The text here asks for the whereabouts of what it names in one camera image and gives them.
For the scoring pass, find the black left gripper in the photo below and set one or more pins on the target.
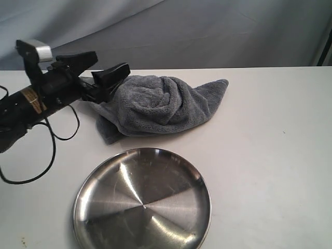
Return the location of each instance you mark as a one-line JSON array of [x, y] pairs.
[[61, 84]]

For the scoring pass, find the grey terry towel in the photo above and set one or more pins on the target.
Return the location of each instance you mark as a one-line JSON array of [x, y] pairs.
[[152, 105]]

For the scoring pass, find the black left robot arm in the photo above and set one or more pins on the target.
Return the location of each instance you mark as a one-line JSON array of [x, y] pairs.
[[21, 110]]

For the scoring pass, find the round stainless steel plate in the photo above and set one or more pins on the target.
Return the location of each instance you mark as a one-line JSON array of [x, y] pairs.
[[142, 198]]

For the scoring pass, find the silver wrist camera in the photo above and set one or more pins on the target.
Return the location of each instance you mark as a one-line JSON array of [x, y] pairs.
[[34, 51]]

